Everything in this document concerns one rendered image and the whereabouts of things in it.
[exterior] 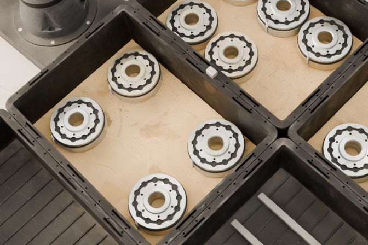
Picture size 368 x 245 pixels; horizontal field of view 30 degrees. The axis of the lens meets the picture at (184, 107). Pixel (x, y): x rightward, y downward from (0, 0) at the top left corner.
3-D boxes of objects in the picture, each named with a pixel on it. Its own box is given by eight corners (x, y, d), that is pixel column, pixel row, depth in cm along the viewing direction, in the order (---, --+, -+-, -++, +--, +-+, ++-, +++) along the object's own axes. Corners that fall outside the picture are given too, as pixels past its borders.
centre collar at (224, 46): (212, 53, 131) (212, 51, 130) (231, 38, 132) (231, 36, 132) (230, 69, 129) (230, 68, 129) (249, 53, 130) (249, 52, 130)
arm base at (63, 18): (9, 17, 153) (-7, -12, 145) (56, -26, 158) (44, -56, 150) (53, 50, 147) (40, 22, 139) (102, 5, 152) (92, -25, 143)
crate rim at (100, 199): (5, 110, 124) (0, 104, 122) (126, 7, 132) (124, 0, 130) (155, 263, 109) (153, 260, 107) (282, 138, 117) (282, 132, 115)
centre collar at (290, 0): (265, 9, 134) (265, 7, 134) (280, -8, 136) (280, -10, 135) (286, 21, 133) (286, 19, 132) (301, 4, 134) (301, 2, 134)
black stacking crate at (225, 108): (22, 131, 133) (3, 105, 123) (133, 35, 141) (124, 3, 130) (162, 275, 118) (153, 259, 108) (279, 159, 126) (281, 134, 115)
